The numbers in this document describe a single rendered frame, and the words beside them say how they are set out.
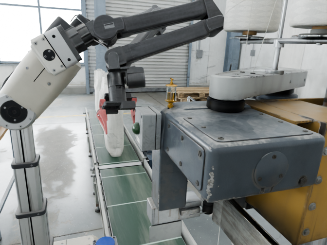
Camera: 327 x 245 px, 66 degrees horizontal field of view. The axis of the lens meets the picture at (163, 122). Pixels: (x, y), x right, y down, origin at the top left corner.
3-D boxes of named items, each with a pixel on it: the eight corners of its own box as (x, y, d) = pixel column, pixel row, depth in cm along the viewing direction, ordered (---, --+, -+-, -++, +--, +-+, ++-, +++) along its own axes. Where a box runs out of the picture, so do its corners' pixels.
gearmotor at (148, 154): (137, 159, 280) (137, 146, 275) (151, 157, 284) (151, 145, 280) (144, 171, 252) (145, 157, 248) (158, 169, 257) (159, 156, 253)
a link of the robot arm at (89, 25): (82, 31, 87) (80, 26, 82) (108, 17, 89) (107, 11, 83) (97, 55, 88) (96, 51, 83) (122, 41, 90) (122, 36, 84)
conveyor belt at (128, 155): (88, 114, 440) (88, 109, 437) (111, 113, 452) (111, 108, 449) (99, 174, 240) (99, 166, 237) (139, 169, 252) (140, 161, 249)
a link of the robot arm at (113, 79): (107, 76, 89) (105, 69, 84) (126, 74, 91) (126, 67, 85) (109, 95, 88) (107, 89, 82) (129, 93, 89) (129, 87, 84)
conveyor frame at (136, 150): (85, 115, 439) (85, 107, 435) (113, 113, 454) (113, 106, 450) (95, 179, 234) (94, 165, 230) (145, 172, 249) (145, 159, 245)
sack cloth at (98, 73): (93, 112, 425) (92, 68, 404) (105, 111, 431) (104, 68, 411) (97, 119, 383) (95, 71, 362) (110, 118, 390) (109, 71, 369)
